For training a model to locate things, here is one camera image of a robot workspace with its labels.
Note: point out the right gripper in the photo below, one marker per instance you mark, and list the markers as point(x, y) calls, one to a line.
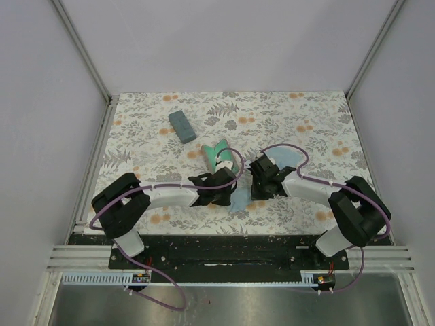
point(259, 168)

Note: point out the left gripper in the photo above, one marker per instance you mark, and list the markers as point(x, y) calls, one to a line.
point(225, 178)

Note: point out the light blue cloth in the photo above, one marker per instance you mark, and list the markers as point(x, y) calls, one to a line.
point(240, 200)
point(283, 155)

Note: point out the beige felt glasses case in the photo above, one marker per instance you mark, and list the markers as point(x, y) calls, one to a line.
point(220, 152)

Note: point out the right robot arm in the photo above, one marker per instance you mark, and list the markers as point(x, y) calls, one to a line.
point(360, 214)

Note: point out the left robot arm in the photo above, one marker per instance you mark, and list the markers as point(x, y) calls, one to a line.
point(120, 205)

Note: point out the grey-blue glasses case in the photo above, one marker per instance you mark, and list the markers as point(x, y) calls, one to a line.
point(182, 127)

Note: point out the floral table mat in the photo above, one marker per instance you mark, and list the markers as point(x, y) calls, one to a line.
point(142, 141)

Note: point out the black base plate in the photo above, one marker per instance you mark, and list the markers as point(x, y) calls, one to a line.
point(165, 254)

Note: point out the white slotted cable duct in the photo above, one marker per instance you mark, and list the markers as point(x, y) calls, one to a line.
point(188, 278)

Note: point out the left aluminium frame post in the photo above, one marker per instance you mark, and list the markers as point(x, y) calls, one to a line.
point(79, 45)

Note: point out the aluminium frame post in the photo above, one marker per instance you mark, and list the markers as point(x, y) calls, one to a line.
point(79, 45)
point(375, 46)

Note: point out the right aluminium frame post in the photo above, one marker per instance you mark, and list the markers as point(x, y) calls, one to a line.
point(375, 46)

